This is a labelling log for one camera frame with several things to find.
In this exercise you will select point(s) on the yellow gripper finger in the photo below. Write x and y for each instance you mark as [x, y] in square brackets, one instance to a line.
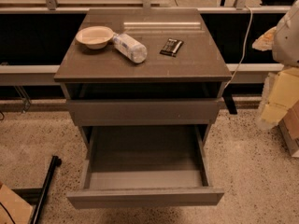
[265, 41]

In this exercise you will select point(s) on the clear plastic water bottle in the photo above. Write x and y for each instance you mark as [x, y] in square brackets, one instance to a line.
[129, 47]

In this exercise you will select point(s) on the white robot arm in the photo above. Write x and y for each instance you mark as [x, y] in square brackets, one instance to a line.
[283, 39]

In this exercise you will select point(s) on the grey drawer cabinet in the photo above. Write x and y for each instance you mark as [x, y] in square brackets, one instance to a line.
[198, 72]

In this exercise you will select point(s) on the open middle drawer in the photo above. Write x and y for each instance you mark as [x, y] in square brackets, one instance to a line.
[145, 166]

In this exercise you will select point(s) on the closed top drawer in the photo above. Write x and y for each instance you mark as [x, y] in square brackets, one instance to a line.
[155, 112]

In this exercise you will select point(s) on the cardboard box right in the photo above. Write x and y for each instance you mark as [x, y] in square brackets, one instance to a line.
[290, 130]

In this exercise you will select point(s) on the cardboard box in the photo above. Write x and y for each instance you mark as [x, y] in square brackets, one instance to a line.
[290, 130]
[13, 208]

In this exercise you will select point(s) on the black snack packet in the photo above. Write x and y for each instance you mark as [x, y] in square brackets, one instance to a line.
[171, 47]

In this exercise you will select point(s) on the white bowl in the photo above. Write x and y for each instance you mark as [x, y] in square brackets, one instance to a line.
[95, 37]

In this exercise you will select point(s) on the cardboard box left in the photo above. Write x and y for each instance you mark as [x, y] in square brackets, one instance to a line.
[13, 208]

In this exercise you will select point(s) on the grey horizontal rail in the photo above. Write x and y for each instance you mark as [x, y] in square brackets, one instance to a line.
[43, 75]

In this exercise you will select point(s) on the black metal frame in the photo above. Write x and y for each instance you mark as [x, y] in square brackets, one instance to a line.
[36, 197]

